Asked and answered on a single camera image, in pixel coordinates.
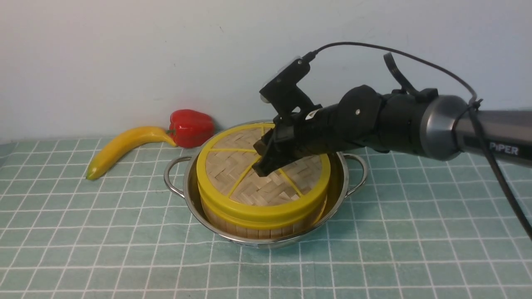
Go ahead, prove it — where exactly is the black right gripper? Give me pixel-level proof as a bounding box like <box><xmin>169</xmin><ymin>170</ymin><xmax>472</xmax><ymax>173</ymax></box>
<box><xmin>251</xmin><ymin>104</ymin><xmax>384</xmax><ymax>177</ymax></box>

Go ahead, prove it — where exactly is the woven bamboo steamer lid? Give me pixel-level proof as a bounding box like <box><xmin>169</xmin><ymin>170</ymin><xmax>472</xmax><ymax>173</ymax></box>
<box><xmin>196</xmin><ymin>123</ymin><xmax>331</xmax><ymax>234</ymax></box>

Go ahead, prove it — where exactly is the bamboo steamer basket yellow rim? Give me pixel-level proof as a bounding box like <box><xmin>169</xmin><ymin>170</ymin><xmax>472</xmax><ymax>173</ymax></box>
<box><xmin>202</xmin><ymin>195</ymin><xmax>328</xmax><ymax>240</ymax></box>

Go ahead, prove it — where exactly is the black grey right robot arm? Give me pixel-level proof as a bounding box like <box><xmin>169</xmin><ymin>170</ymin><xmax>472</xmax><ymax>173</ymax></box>
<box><xmin>253</xmin><ymin>85</ymin><xmax>531</xmax><ymax>177</ymax></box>

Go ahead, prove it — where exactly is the stainless steel pot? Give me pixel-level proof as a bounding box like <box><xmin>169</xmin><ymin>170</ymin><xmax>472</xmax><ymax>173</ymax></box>
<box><xmin>163</xmin><ymin>120</ymin><xmax>369</xmax><ymax>248</ymax></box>

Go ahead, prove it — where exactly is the red bell pepper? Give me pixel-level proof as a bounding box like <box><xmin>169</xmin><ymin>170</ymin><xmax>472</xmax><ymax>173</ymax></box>
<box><xmin>168</xmin><ymin>109</ymin><xmax>215</xmax><ymax>148</ymax></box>

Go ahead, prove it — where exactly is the yellow banana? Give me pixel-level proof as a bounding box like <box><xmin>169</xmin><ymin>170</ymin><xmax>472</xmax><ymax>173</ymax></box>
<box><xmin>85</xmin><ymin>126</ymin><xmax>177</xmax><ymax>180</ymax></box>

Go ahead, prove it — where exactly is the green checked tablecloth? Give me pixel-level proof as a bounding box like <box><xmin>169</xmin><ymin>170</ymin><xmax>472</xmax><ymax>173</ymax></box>
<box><xmin>0</xmin><ymin>138</ymin><xmax>532</xmax><ymax>299</ymax></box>

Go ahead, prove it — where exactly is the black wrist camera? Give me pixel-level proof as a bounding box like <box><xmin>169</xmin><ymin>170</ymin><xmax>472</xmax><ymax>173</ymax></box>
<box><xmin>259</xmin><ymin>56</ymin><xmax>322</xmax><ymax>126</ymax></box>

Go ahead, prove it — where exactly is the black camera cable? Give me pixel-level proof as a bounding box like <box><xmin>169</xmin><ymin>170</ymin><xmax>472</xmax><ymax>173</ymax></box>
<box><xmin>301</xmin><ymin>42</ymin><xmax>532</xmax><ymax>241</ymax></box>

